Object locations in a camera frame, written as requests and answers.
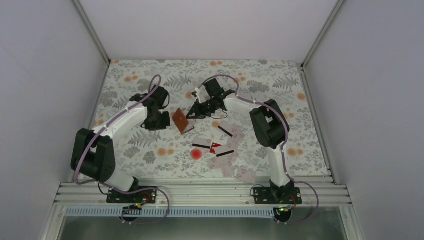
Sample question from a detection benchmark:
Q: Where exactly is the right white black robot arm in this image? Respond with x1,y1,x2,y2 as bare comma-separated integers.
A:
187,76,295,204

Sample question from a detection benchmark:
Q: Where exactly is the brown leather card holder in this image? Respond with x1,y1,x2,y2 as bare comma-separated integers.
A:
172,108,195,135

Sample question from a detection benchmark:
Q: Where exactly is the red card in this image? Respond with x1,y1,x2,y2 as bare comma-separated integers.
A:
209,142,222,155

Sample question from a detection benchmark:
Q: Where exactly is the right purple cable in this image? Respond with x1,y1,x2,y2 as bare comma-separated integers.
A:
197,74,320,226

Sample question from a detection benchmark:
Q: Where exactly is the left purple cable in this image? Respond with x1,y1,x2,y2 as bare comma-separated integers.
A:
73,74,171,227

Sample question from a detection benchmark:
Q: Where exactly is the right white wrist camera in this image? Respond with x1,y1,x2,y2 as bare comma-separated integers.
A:
192,87,205,104

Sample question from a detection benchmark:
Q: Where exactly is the white pink card lowest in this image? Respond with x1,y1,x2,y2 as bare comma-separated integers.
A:
235,168,257,184

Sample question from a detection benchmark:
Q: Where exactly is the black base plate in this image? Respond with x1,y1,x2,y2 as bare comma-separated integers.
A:
251,186,303,205
106,186,158,205

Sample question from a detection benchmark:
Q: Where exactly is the blue slotted cable duct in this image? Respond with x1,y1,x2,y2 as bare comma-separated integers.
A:
65,206,274,219

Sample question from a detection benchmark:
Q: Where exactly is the purple cable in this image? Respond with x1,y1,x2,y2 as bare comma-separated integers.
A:
197,74,320,226
73,74,171,227

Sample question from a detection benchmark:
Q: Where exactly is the red round spot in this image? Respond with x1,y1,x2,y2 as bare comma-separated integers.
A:
190,148,203,161

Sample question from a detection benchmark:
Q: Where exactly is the white card black stripe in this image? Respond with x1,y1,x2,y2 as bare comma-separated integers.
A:
192,137,212,150

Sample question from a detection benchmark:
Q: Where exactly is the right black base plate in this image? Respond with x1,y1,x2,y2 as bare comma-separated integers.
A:
251,186,303,205

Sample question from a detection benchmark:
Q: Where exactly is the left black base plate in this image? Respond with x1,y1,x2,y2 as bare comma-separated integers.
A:
106,186,158,205

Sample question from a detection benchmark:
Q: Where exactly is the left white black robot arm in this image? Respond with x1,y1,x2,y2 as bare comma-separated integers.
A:
70,85,171,203

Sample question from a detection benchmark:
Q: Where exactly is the floral patterned table mat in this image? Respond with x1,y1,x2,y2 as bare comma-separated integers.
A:
93,59,328,179

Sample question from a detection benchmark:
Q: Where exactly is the aluminium rail frame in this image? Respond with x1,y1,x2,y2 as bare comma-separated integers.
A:
54,179,352,207

